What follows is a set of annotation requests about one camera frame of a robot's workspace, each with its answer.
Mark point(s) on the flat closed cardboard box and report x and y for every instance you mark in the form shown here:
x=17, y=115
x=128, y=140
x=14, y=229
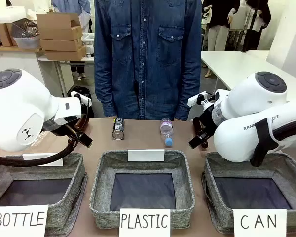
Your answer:
x=65, y=54
x=60, y=45

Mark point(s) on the blank white card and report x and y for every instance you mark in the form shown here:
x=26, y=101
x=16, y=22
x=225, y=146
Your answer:
x=146, y=155
x=56, y=163

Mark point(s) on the white paper sign CAN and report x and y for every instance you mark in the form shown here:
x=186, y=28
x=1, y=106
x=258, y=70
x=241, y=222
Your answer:
x=259, y=222

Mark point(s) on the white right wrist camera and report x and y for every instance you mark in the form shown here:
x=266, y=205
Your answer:
x=195, y=100

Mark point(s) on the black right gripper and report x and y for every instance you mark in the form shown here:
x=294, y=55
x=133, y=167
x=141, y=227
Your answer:
x=207, y=121

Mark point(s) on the white paper sign PLASTIC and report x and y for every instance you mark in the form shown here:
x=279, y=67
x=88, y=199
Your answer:
x=144, y=222

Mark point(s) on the grey fabric basket can label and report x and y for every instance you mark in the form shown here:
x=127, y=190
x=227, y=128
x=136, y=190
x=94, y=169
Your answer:
x=212, y=177

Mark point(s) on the person in black coat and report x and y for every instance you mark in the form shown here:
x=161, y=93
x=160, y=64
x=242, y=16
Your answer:
x=256, y=19

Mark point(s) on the small white desk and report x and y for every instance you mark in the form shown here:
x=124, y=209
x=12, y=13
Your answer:
x=64, y=63

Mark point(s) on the black drink can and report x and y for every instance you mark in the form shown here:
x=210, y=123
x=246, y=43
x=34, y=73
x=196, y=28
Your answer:
x=118, y=129

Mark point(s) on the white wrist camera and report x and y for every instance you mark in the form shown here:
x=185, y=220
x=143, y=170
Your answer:
x=77, y=95
x=195, y=100

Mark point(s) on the small clear bottle blue cap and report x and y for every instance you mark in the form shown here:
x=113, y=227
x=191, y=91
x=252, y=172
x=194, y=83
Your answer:
x=166, y=129

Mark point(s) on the person in light blue shirt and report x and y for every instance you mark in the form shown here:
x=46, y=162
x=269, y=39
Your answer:
x=71, y=7

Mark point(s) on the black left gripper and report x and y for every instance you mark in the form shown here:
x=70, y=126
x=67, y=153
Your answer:
x=85, y=114

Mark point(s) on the white paper sign BOTTLE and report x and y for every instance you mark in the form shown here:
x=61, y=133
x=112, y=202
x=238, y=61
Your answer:
x=19, y=219

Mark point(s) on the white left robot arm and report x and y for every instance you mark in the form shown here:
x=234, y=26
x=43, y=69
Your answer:
x=19, y=111

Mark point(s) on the person in white trousers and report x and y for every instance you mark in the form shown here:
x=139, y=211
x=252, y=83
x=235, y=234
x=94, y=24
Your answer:
x=219, y=27

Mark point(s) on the large white table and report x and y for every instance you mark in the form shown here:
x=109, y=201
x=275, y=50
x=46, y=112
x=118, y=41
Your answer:
x=227, y=64

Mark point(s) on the grey fabric basket bottle label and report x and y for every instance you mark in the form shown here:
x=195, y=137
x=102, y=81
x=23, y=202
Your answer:
x=74, y=172

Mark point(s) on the open cardboard box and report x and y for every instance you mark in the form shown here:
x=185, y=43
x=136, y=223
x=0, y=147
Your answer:
x=56, y=24

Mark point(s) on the person in denim shirt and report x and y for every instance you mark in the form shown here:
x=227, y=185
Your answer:
x=148, y=61

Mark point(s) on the translucent plastic storage bin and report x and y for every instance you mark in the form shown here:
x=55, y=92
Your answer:
x=27, y=42

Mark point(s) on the white cabinet wooden top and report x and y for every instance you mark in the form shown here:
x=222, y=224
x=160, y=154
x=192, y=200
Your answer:
x=14, y=59

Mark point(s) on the grey fabric basket plastic label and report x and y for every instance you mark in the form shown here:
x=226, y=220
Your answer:
x=103, y=177

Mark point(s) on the white board panel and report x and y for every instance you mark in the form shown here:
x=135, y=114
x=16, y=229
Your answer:
x=288, y=37

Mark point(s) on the small cardboard box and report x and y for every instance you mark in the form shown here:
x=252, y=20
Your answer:
x=5, y=34

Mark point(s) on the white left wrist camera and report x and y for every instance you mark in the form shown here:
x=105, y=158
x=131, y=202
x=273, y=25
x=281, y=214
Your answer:
x=77, y=95

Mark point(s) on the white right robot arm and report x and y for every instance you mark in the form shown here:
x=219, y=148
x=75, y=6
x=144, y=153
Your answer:
x=236, y=138

